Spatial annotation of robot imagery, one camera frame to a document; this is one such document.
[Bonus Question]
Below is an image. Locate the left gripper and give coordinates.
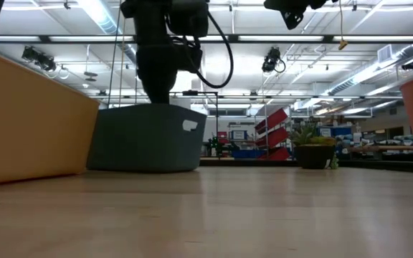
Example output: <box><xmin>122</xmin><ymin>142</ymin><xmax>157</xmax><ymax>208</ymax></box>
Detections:
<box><xmin>134</xmin><ymin>35</ymin><xmax>181</xmax><ymax>105</ymax></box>

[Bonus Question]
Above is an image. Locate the teal plastic bin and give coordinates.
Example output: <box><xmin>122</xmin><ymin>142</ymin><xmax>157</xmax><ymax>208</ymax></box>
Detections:
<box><xmin>86</xmin><ymin>103</ymin><xmax>208</xmax><ymax>174</ymax></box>

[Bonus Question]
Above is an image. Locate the yellow plastic bin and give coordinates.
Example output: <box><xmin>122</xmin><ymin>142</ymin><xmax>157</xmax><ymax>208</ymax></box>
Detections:
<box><xmin>0</xmin><ymin>46</ymin><xmax>102</xmax><ymax>187</ymax></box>

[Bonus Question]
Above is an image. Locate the ceiling light bar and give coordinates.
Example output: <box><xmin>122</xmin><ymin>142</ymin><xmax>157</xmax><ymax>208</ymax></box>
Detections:
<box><xmin>0</xmin><ymin>34</ymin><xmax>413</xmax><ymax>44</ymax></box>
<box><xmin>87</xmin><ymin>93</ymin><xmax>404</xmax><ymax>100</ymax></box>

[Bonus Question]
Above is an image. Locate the small black robot device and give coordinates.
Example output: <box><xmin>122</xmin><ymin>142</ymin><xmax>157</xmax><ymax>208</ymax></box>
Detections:
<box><xmin>206</xmin><ymin>135</ymin><xmax>242</xmax><ymax>158</ymax></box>

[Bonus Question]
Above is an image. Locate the white blue sign board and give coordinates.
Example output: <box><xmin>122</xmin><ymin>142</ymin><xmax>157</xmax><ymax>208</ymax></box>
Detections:
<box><xmin>229</xmin><ymin>129</ymin><xmax>248</xmax><ymax>141</ymax></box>

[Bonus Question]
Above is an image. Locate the white air conditioning unit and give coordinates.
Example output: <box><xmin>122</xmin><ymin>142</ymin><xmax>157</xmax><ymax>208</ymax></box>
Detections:
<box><xmin>376</xmin><ymin>44</ymin><xmax>394</xmax><ymax>64</ymax></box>

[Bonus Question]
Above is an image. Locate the low blue tub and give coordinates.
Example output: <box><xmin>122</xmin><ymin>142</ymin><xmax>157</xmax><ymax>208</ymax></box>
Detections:
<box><xmin>231</xmin><ymin>149</ymin><xmax>267</xmax><ymax>160</ymax></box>

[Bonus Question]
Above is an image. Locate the red storage bin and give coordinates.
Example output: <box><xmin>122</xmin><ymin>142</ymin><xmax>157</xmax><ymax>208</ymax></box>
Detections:
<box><xmin>255</xmin><ymin>107</ymin><xmax>289</xmax><ymax>134</ymax></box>
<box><xmin>255</xmin><ymin>127</ymin><xmax>290</xmax><ymax>148</ymax></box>

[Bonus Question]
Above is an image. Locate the slanted metal bin rack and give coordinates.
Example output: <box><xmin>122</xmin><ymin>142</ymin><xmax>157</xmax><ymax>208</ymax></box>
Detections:
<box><xmin>252</xmin><ymin>103</ymin><xmax>293</xmax><ymax>162</ymax></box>

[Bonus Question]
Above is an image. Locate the blue bin shelving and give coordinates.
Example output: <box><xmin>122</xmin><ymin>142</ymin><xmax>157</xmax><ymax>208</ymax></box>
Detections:
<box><xmin>316</xmin><ymin>124</ymin><xmax>364</xmax><ymax>144</ymax></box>

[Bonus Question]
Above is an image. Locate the potted succulent plant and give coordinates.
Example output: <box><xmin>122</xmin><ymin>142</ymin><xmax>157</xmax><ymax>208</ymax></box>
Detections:
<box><xmin>288</xmin><ymin>121</ymin><xmax>339</xmax><ymax>170</ymax></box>

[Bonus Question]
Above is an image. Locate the hanging yellow cord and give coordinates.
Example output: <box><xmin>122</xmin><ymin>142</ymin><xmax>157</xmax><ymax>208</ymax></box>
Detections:
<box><xmin>338</xmin><ymin>0</ymin><xmax>344</xmax><ymax>41</ymax></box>

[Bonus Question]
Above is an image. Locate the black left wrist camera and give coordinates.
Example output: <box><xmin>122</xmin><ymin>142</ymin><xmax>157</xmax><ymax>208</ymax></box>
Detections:
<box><xmin>174</xmin><ymin>39</ymin><xmax>204</xmax><ymax>75</ymax></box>

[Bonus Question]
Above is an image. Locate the black ceiling camera with cable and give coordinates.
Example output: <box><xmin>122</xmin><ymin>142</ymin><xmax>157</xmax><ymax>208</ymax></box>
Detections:
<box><xmin>262</xmin><ymin>46</ymin><xmax>287</xmax><ymax>74</ymax></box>

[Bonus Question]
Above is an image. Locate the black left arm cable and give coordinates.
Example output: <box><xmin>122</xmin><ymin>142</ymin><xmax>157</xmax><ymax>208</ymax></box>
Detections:
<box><xmin>172</xmin><ymin>10</ymin><xmax>235</xmax><ymax>90</ymax></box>

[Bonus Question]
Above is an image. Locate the black ceiling camera cluster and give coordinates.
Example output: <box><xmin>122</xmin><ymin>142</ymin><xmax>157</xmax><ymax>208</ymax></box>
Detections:
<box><xmin>21</xmin><ymin>45</ymin><xmax>57</xmax><ymax>72</ymax></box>

